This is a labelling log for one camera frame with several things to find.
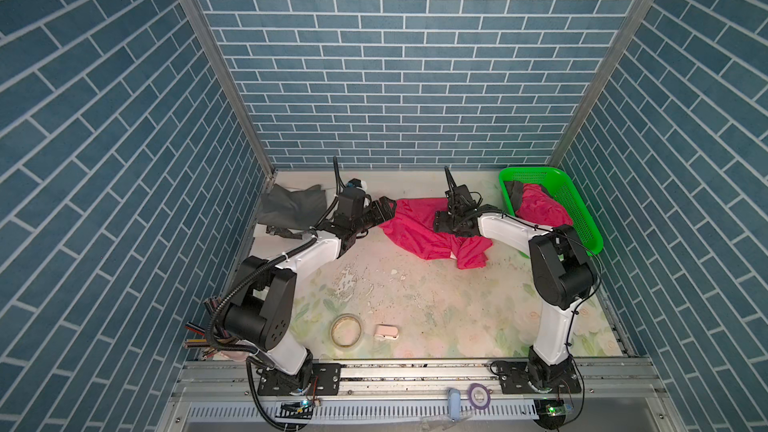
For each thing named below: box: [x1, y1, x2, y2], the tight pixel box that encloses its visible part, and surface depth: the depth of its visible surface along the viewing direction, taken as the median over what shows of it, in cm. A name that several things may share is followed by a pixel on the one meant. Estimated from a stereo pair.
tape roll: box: [329, 313, 363, 349], surface depth 83 cm
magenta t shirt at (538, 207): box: [516, 183, 573, 228], surface depth 100 cm
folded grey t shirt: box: [257, 184, 327, 230], surface depth 104 cm
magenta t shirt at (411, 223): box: [379, 198, 494, 270], surface depth 101 cm
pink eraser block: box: [374, 324, 399, 340], surface depth 82 cm
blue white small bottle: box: [448, 388, 461, 422], surface depth 70 cm
